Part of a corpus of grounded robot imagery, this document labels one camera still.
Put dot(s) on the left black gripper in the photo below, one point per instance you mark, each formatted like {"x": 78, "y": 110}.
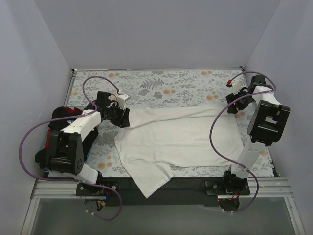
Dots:
{"x": 122, "y": 117}

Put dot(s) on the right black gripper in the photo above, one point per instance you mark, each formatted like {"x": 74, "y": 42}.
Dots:
{"x": 237, "y": 102}

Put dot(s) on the white t shirt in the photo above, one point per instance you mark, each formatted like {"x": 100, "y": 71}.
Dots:
{"x": 158, "y": 139}

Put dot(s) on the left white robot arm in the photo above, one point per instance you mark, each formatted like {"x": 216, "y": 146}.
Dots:
{"x": 91, "y": 117}

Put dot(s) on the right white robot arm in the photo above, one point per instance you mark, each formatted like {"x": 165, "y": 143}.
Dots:
{"x": 265, "y": 128}

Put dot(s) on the floral patterned table cloth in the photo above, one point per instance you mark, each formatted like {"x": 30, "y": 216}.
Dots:
{"x": 159, "y": 89}

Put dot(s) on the red t shirt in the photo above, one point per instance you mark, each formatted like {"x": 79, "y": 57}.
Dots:
{"x": 61, "y": 112}

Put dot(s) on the light blue t shirt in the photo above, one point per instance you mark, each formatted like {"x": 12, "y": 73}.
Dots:
{"x": 46, "y": 137}

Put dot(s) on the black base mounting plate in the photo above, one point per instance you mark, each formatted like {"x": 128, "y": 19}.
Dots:
{"x": 178, "y": 191}

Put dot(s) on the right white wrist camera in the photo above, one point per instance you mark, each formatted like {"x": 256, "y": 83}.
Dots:
{"x": 235, "y": 86}

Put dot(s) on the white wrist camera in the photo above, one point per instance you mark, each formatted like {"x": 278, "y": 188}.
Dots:
{"x": 235, "y": 86}
{"x": 121, "y": 100}

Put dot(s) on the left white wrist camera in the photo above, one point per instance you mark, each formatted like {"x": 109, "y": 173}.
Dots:
{"x": 121, "y": 100}

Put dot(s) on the aluminium frame rail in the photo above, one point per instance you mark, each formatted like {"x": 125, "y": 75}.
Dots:
{"x": 268, "y": 187}

